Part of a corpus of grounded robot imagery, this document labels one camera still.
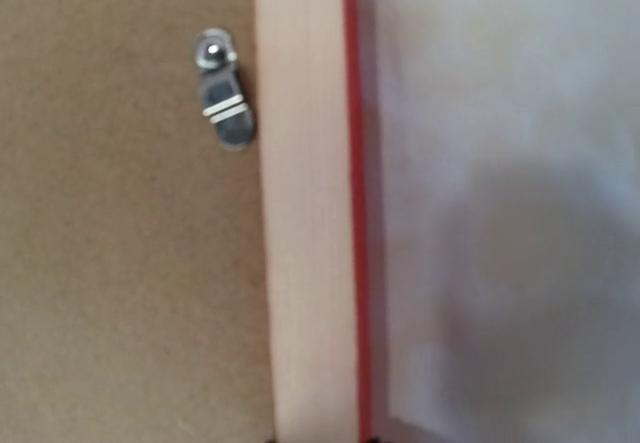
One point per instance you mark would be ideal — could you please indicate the brown backing board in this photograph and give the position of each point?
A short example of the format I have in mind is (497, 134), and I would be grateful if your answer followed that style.
(133, 304)

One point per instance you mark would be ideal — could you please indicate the red wooden picture frame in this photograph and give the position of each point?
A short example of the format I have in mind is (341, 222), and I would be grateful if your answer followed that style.
(312, 158)

